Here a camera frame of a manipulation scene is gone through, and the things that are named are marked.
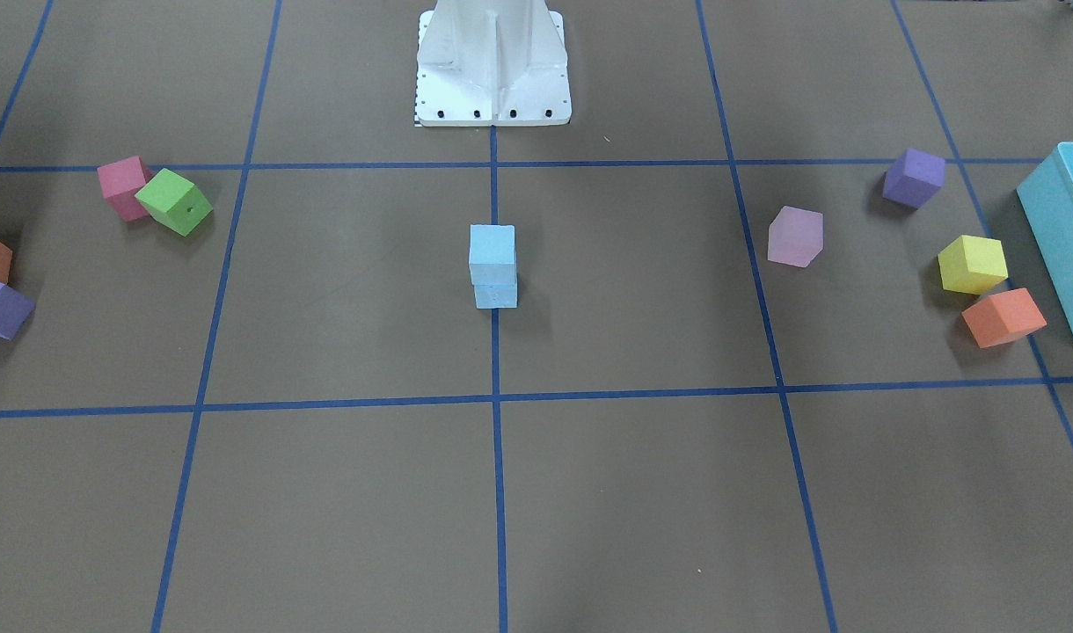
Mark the light blue foam block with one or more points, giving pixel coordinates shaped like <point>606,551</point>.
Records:
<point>496,296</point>
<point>492,258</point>

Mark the light pink foam block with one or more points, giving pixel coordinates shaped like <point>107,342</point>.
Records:
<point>795,237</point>

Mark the purple foam block near blue bin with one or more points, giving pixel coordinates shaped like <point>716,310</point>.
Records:
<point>914,178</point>

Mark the magenta foam block beside green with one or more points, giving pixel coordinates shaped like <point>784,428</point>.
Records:
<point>120,181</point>

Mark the yellow foam block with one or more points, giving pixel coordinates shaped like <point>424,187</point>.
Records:
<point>972,265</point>

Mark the orange foam block near blue bin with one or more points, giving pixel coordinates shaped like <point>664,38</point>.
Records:
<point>1003,317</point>

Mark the blue plastic bin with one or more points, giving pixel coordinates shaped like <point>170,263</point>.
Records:
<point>1046,196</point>

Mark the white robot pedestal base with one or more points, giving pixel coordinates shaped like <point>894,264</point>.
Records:
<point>492,63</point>

